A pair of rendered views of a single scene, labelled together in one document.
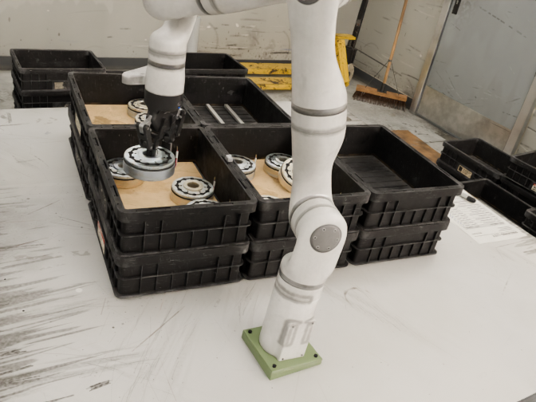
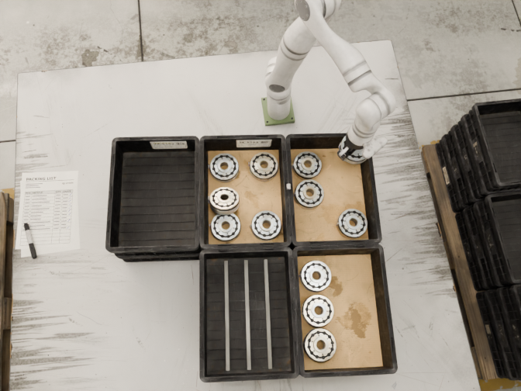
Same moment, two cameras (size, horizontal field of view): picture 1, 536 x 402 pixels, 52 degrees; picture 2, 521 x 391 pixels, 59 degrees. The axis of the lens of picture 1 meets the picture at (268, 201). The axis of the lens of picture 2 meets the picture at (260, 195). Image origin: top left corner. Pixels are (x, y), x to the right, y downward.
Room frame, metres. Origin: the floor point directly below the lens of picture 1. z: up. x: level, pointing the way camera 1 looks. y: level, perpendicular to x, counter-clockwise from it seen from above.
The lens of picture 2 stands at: (1.71, 0.20, 2.39)
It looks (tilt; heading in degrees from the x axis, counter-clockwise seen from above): 72 degrees down; 200
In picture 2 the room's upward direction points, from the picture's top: 8 degrees clockwise
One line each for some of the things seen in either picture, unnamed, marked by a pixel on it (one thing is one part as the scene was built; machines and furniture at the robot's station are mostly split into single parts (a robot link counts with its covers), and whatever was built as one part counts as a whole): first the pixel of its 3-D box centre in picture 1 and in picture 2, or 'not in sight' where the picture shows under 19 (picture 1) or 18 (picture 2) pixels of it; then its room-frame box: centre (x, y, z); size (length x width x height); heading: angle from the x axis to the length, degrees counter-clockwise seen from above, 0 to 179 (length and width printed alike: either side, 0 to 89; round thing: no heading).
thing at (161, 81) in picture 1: (157, 71); (367, 134); (1.03, 0.26, 1.17); 0.11 x 0.09 x 0.06; 68
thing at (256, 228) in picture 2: (237, 163); (266, 224); (1.34, 0.10, 0.86); 0.10 x 0.10 x 0.01
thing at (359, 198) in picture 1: (282, 162); (243, 190); (1.28, -0.02, 0.92); 0.40 x 0.30 x 0.02; 30
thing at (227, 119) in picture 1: (226, 117); (247, 312); (1.63, 0.18, 0.87); 0.40 x 0.30 x 0.11; 30
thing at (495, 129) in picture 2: not in sight; (491, 159); (0.41, 0.89, 0.37); 0.40 x 0.30 x 0.45; 35
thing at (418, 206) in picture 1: (372, 174); (157, 196); (1.43, -0.28, 0.87); 0.40 x 0.30 x 0.11; 30
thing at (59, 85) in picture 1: (58, 101); not in sight; (2.61, 1.16, 0.37); 0.40 x 0.30 x 0.45; 125
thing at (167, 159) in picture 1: (149, 156); (356, 147); (0.99, 0.25, 1.01); 0.10 x 0.10 x 0.01
